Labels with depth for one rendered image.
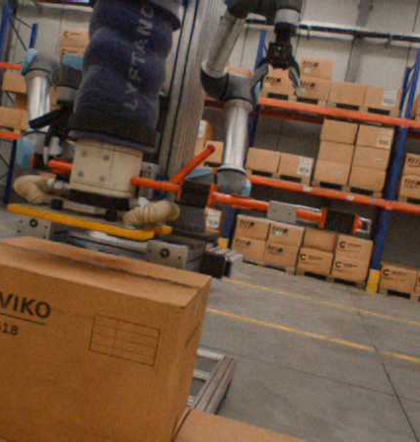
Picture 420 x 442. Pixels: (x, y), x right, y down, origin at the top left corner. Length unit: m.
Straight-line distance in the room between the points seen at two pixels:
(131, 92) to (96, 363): 0.63
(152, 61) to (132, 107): 0.13
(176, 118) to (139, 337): 1.07
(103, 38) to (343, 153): 7.31
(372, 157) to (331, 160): 0.68
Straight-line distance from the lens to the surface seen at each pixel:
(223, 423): 1.41
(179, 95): 1.88
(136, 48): 1.16
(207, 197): 1.10
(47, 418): 1.16
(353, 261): 8.28
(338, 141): 8.29
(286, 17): 1.47
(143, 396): 1.05
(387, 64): 10.04
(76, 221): 1.08
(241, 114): 1.77
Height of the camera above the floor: 1.19
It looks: 3 degrees down
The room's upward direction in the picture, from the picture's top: 11 degrees clockwise
